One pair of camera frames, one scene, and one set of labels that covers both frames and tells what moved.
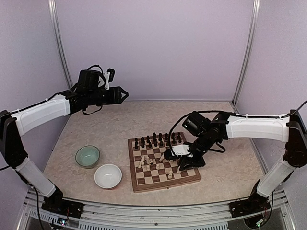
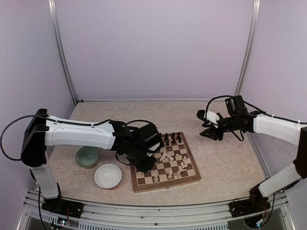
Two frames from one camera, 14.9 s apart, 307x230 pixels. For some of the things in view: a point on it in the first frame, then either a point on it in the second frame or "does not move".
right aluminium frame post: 253,28 does not move
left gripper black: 121,99 -> 144,168
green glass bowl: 87,156 does not move
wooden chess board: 150,170 does not move
